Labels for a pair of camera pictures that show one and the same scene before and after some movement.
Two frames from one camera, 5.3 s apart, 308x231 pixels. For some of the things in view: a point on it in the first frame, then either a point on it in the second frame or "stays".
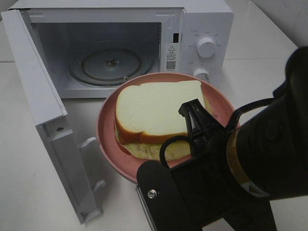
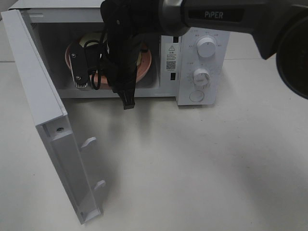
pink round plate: [129, 166] → [143, 71]
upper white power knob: [206, 47] stays
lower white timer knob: [202, 74] stays
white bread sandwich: [147, 115] → [96, 36]
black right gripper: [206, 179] → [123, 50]
